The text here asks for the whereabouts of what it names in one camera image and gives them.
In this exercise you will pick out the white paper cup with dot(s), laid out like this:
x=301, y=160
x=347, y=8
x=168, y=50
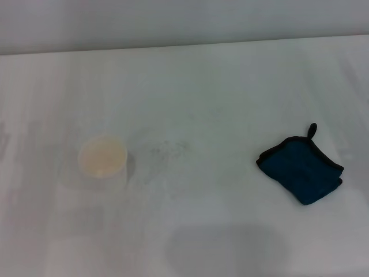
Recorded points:
x=102, y=157

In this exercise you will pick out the blue rag with black trim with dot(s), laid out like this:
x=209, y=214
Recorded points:
x=299, y=173

